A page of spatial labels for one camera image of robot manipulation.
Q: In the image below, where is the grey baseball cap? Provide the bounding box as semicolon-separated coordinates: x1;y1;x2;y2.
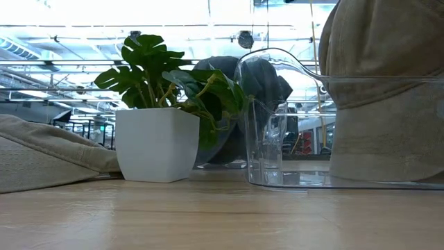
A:
193;55;294;165

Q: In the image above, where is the green plant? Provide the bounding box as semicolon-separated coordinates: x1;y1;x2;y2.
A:
93;33;249;184

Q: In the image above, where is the small clear plastic bin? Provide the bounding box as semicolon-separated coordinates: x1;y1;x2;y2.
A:
192;103;248;170

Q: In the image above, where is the large clear plastic bin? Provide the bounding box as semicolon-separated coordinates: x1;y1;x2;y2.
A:
234;47;444;191

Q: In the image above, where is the black background monitor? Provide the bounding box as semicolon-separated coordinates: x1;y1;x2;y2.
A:
51;109;73;124

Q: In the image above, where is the yellow hanging ceiling cable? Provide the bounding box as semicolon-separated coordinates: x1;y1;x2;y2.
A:
309;0;327;153

